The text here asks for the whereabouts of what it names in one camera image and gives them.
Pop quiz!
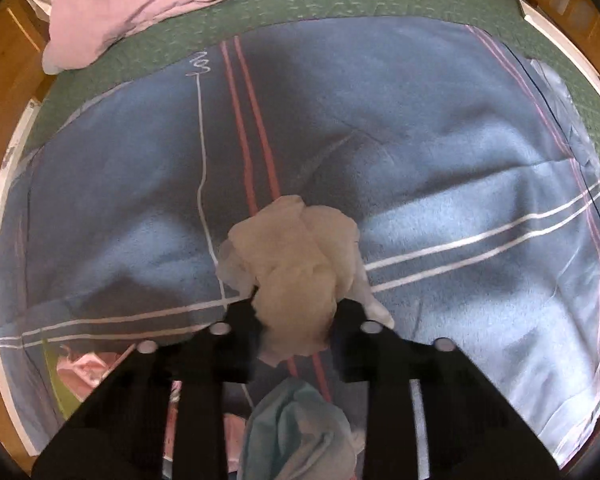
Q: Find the white plastic bag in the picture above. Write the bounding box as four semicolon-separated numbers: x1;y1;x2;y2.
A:
216;195;394;366

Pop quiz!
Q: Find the green paper scrap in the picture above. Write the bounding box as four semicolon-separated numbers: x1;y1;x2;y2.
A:
42;340;81;420

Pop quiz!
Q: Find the pink crumpled wrapper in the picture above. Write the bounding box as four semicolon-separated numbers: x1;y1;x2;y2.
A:
56;344;135;402

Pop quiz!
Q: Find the pale blue face mask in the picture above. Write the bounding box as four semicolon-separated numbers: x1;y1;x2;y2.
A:
237;377;358;480

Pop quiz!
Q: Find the blue striped blanket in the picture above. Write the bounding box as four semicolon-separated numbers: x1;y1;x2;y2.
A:
0;18;600;465

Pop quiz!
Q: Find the wooden bed headboard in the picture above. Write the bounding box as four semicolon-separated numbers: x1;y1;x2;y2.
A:
0;0;46;193

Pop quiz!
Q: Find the white flat panel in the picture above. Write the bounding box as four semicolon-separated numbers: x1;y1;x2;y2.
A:
518;0;600;97

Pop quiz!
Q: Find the green quilted mattress cover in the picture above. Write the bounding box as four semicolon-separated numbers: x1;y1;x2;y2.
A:
24;0;600;158

